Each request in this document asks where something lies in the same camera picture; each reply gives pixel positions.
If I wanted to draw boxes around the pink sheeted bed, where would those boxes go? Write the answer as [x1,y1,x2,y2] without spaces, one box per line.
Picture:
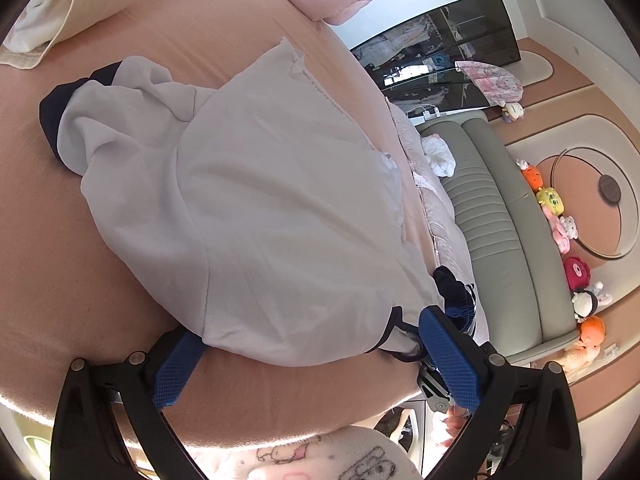
[0,0,493,448]

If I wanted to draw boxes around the pink plush doll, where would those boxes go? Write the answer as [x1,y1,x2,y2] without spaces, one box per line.
[552,342,601,373]

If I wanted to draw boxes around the navy shorts with white stripes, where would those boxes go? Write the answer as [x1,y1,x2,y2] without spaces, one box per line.
[432,266,478,333]

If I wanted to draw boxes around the cream folded garment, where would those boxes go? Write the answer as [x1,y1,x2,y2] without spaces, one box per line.
[0,0,118,68]

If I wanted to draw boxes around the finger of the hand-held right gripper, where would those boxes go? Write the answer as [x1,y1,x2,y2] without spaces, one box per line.
[415,360,451,415]

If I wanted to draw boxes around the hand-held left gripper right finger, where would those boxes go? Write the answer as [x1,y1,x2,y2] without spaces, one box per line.
[417,305,583,480]

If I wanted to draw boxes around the orange round plush toy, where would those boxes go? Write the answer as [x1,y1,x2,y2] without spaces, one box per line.
[580,316,607,346]

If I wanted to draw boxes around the red plush toy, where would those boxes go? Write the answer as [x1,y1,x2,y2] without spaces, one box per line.
[562,256,592,291]

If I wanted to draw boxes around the white and black wardrobe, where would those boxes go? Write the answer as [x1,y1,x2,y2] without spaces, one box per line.
[327,0,523,116]

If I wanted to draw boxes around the printed fleece pyjamas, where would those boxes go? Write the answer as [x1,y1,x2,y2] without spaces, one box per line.
[195,425,421,480]

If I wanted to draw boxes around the person's right hand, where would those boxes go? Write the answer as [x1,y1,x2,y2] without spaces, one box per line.
[440,404,471,448]

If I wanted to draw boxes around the grey padded headboard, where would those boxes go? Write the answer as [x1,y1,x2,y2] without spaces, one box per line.
[417,110,586,366]

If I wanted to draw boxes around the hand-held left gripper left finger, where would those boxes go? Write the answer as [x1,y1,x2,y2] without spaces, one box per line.
[50,327,208,480]

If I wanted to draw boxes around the yellow plush toy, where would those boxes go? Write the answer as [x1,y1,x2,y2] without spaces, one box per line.
[536,187,567,216]

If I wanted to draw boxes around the pink and white plush toy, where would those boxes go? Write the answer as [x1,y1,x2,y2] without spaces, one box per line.
[547,212,578,256]

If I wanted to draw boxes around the white and black plush toy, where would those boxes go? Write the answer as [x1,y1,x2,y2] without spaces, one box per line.
[571,282,613,321]

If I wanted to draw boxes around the round wall decoration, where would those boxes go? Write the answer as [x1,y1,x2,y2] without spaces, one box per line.
[550,146,637,261]

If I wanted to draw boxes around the white jacket with navy trim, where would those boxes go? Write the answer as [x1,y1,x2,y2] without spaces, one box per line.
[39,37,446,366]

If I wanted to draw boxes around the pink checked pillow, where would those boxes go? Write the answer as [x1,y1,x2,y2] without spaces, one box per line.
[410,167,491,346]
[387,100,426,166]

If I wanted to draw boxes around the pink printed cloth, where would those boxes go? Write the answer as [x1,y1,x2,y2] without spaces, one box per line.
[455,60,526,108]

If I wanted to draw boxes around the orange carrot plush toy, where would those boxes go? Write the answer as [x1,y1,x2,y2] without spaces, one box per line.
[517,159,545,192]

